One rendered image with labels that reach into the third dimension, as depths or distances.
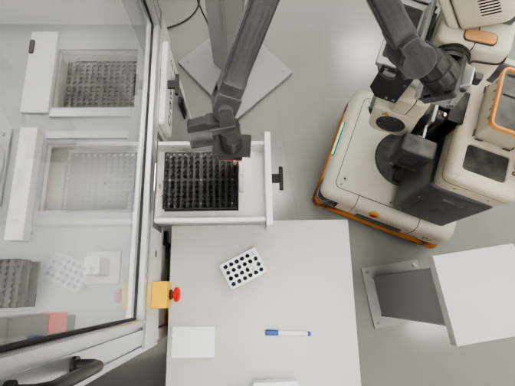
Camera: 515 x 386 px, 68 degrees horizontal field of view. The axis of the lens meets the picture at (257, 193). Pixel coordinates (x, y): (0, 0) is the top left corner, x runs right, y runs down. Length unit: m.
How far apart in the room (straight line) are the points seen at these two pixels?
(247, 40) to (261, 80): 1.46
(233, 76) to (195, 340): 0.77
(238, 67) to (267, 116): 1.38
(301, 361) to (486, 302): 0.62
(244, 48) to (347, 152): 1.15
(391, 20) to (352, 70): 1.55
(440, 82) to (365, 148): 0.96
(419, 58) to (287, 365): 0.91
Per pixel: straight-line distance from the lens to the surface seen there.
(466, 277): 1.42
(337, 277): 1.26
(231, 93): 0.87
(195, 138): 0.93
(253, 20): 0.83
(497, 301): 1.47
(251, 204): 1.18
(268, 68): 2.33
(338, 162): 1.87
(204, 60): 2.37
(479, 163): 1.48
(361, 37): 2.60
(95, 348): 0.75
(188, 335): 1.23
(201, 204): 1.12
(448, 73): 1.02
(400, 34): 0.93
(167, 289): 1.10
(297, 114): 2.24
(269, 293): 1.23
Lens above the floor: 1.99
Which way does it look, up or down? 75 degrees down
